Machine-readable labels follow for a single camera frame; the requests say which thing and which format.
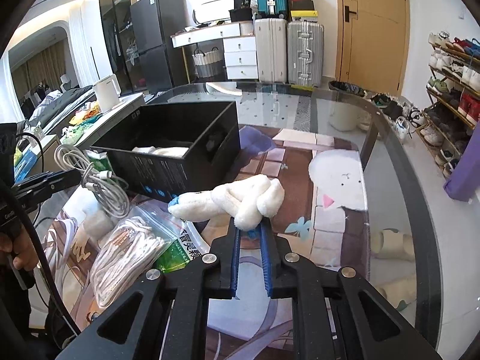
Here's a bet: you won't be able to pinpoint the white foam sheet piece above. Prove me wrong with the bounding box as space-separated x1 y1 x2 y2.
64 187 119 241

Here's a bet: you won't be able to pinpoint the white charging cable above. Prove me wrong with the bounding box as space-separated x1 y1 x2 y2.
54 144 132 219

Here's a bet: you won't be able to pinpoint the large green medicine packet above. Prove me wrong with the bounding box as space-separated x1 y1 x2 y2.
154 227 210 273

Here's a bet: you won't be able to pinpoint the bagged white rope bundle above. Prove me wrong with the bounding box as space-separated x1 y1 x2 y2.
88 205 178 309

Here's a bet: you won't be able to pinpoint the white knotted soft toy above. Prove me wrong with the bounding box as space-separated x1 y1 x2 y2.
168 174 285 231

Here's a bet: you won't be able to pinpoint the person left hand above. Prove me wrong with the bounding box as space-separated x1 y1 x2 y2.
0 229 39 272

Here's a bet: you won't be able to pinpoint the grey side cabinet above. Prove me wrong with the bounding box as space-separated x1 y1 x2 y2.
41 89 145 172

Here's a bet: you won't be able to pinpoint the white electric kettle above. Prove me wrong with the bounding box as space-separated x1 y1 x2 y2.
93 74 121 113

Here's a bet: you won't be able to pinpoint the black storage box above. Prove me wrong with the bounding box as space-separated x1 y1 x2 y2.
90 101 240 203

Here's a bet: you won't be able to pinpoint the white trash bin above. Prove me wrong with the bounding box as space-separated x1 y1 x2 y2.
329 80 367 132

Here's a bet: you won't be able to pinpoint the black refrigerator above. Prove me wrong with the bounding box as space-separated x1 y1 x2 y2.
130 0 188 94

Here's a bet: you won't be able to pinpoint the striped laundry basket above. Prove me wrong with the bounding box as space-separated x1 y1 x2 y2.
192 46 224 79

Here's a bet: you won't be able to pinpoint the shoe rack with shoes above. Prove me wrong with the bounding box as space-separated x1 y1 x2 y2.
416 31 479 178

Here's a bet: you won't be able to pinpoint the white drawer desk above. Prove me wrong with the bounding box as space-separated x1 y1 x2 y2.
171 21 258 83

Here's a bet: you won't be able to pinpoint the silver suitcase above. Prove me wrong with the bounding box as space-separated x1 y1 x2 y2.
287 20 324 87

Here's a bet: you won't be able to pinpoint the white suitcase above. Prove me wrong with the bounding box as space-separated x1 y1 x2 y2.
254 18 288 83

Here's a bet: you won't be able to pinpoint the wooden door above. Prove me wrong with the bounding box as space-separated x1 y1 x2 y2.
336 0 409 96

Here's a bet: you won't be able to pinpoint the stacked shoe boxes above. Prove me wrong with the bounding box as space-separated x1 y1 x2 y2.
287 0 318 20

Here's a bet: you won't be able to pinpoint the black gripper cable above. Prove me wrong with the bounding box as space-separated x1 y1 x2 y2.
0 132 82 337

